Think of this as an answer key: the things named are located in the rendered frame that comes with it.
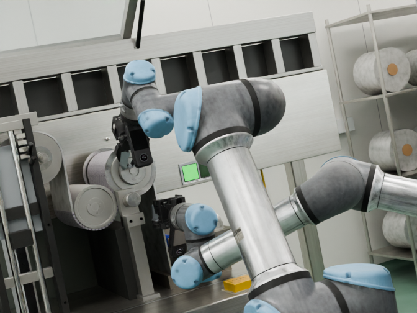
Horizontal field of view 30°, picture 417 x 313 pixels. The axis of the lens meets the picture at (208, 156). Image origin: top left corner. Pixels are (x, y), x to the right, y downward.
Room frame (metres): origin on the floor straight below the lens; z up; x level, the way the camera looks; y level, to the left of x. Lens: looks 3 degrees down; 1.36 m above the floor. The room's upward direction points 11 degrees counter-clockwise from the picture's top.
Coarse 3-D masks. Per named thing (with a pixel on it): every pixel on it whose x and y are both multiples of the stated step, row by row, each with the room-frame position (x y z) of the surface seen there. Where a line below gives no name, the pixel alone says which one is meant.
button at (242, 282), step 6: (240, 276) 2.04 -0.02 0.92; (246, 276) 2.03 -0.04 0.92; (228, 282) 2.01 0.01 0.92; (234, 282) 1.99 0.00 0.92; (240, 282) 1.98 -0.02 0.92; (246, 282) 1.98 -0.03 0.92; (228, 288) 2.00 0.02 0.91; (234, 288) 1.97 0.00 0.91; (240, 288) 1.97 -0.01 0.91; (246, 288) 1.98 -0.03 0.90
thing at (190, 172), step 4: (184, 168) 2.57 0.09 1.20; (188, 168) 2.58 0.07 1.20; (192, 168) 2.58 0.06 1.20; (196, 168) 2.59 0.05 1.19; (184, 172) 2.57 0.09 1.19; (188, 172) 2.57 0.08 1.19; (192, 172) 2.58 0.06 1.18; (196, 172) 2.59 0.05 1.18; (184, 176) 2.57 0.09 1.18; (188, 176) 2.57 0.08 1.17; (192, 176) 2.58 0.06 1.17; (196, 176) 2.58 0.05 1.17; (188, 180) 2.57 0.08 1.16
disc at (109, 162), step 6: (114, 150) 2.15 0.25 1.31; (114, 156) 2.15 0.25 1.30; (108, 162) 2.14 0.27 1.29; (108, 168) 2.14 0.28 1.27; (108, 174) 2.14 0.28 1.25; (108, 180) 2.14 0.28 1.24; (150, 180) 2.18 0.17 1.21; (114, 186) 2.14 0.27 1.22; (150, 186) 2.18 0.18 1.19; (138, 192) 2.17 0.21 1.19; (144, 192) 2.17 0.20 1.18
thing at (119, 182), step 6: (114, 162) 2.14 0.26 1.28; (114, 168) 2.14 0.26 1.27; (150, 168) 2.18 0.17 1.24; (114, 174) 2.14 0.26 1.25; (150, 174) 2.18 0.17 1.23; (114, 180) 2.14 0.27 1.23; (120, 180) 2.14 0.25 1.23; (144, 180) 2.17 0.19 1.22; (120, 186) 2.14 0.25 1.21; (126, 186) 2.15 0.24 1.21; (132, 186) 2.16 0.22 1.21; (138, 186) 2.16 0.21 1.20; (144, 186) 2.17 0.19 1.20
